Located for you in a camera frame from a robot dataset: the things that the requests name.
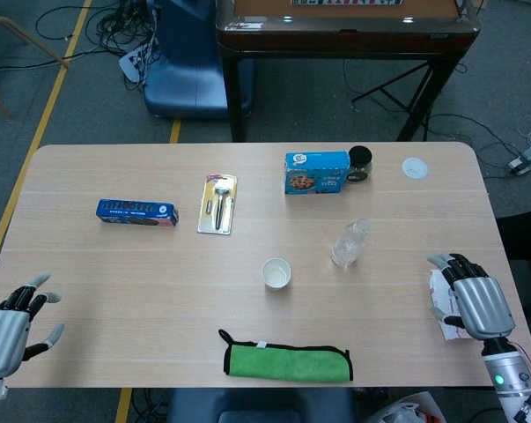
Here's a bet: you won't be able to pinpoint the dark blue sandwich cookie box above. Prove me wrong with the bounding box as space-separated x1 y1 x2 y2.
94 198 180 229

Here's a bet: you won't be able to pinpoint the pink wet wipes pack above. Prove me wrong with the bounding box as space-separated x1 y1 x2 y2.
428 268 474 342

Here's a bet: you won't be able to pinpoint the white round cable grommet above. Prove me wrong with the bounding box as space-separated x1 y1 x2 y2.
402 157 430 180

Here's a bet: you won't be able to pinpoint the tangled black floor cables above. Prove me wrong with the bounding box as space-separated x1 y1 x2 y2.
0 0 165 93

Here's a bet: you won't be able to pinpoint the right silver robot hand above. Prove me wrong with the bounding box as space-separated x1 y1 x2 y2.
426 253 516 341

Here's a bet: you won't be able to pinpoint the brown mahjong table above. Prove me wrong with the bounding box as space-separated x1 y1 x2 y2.
215 0 481 143

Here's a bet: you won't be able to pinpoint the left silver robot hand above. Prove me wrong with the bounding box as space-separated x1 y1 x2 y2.
0 271 66 379

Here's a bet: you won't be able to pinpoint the row of mahjong tiles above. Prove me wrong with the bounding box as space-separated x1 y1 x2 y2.
290 0 403 7

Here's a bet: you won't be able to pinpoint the razor in yellow blister pack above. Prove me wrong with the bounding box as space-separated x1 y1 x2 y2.
196 174 240 236

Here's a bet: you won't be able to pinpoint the green microfiber cloth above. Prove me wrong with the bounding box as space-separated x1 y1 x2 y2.
218 328 354 382

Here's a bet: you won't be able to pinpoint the white plastic bag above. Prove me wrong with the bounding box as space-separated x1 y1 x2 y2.
364 390 447 423

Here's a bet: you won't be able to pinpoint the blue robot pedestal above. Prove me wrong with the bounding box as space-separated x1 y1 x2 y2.
143 0 254 120

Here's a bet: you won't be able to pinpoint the white power strip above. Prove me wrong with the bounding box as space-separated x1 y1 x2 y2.
118 48 148 84

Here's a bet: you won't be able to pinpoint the white paper cup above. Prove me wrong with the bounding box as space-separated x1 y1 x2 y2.
261 257 291 291

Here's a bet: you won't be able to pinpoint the transparent plastic bottle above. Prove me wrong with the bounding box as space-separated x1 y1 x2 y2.
330 219 372 269

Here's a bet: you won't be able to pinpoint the black floor cable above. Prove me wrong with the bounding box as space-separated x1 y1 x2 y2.
426 112 531 195

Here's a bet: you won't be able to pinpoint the black lidded jar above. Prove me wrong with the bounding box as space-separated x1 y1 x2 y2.
347 145 374 183

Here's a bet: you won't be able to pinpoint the grey power strip with plugs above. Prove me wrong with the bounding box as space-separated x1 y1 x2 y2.
505 145 531 175

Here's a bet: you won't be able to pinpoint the blue chocolate chip cookie box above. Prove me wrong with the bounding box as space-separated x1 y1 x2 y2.
284 151 351 196

